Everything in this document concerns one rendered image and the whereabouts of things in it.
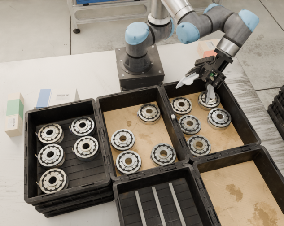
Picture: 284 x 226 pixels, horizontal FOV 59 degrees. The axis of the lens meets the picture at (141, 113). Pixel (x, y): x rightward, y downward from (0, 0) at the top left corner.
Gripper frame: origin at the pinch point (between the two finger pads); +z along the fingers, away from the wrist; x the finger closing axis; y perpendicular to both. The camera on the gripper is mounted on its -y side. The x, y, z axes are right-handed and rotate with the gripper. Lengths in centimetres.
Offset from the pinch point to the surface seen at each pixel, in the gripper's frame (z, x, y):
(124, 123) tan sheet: 28.2, -12.0, -12.9
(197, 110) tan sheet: 7.8, 16.1, -12.9
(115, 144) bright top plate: 33.3, -15.4, -1.2
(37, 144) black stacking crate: 52, -42, -10
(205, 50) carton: -16, 26, -57
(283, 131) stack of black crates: 1, 107, -43
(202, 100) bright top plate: 2.5, 16.1, -15.0
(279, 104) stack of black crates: -13, 98, -53
